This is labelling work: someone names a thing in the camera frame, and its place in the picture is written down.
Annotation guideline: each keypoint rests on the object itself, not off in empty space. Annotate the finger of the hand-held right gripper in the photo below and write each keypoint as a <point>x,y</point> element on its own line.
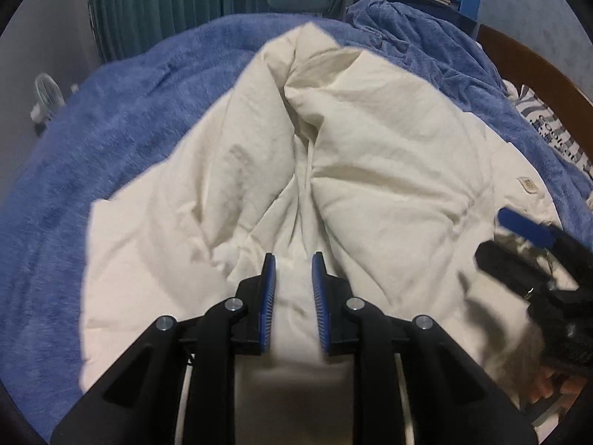
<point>523,227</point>
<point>509,264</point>

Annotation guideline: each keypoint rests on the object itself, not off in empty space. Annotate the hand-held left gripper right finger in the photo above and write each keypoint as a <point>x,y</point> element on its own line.
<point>320,306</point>

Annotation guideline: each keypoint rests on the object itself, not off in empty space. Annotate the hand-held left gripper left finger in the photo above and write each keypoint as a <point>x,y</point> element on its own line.
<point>267,301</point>

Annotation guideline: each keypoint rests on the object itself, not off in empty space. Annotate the white hooded jacket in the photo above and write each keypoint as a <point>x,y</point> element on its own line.
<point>380,157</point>

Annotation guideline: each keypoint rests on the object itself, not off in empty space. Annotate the person's right hand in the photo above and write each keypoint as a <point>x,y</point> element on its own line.
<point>551,391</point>

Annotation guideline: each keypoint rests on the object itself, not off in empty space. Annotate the striped printed pillow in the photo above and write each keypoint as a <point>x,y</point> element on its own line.
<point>556,130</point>

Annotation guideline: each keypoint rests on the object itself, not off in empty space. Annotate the wooden headboard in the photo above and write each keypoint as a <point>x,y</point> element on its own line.
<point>546,79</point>

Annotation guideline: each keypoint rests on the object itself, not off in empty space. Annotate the blue fleece blanket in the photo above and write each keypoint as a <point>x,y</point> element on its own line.
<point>116,125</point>

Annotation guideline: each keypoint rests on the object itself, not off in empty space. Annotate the small white fan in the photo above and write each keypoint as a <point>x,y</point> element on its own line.
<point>46,97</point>

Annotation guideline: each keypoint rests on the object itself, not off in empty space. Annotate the teal curtain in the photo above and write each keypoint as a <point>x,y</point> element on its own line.
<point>162,0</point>

